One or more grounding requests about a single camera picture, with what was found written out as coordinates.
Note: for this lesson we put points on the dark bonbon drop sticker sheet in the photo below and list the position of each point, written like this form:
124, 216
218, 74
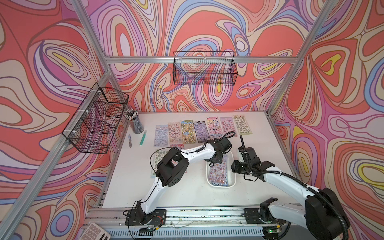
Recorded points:
201, 131

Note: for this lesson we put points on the black wire basket wall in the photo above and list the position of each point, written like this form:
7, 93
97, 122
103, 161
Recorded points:
92, 128
204, 68

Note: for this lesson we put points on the mesh pen cup with pens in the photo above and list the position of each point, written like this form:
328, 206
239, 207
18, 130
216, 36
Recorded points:
134, 121

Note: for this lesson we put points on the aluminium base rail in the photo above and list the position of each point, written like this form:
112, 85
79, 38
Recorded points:
194, 223

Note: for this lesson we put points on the black wire basket left wall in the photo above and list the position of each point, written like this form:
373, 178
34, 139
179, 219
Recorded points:
92, 128

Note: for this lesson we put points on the light blue sticker sheet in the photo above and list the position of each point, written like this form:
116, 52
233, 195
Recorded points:
161, 136

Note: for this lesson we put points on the green marker pen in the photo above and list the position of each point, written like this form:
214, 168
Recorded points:
143, 137

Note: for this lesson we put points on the red blue sticker sheet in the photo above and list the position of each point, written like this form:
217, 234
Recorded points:
178, 146

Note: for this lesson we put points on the pink food sticker sheet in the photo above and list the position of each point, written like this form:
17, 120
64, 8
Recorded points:
175, 135

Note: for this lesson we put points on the green frog sticker sheet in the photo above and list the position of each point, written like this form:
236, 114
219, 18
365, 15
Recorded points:
156, 158

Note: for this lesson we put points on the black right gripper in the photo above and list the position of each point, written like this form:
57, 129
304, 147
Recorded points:
234, 166

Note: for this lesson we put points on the lilac animal sticker sheet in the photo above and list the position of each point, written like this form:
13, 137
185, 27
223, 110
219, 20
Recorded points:
218, 173

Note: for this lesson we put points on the black wire basket back wall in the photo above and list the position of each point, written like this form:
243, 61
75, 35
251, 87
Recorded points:
204, 68

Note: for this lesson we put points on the pink cat sticker sheet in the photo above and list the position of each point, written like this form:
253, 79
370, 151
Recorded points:
214, 127

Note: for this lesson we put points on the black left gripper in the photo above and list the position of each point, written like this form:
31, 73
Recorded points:
220, 161

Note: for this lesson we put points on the white plastic storage box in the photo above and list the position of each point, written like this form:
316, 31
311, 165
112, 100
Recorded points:
231, 176

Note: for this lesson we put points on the purple pink sticker sheet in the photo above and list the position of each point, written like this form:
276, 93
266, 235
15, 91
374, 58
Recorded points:
228, 125

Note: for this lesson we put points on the green panda sticker sheet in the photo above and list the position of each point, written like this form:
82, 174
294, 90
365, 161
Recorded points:
188, 132

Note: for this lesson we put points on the white keypad device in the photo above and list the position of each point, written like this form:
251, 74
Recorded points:
95, 232

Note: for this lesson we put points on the blue grey pen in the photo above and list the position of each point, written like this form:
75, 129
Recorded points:
130, 140

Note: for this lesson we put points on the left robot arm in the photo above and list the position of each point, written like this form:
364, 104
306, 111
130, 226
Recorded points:
169, 171

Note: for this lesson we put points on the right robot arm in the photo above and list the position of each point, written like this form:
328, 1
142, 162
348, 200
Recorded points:
318, 210

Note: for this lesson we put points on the green beige sticker sheet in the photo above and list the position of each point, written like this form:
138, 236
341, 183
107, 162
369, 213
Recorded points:
242, 125

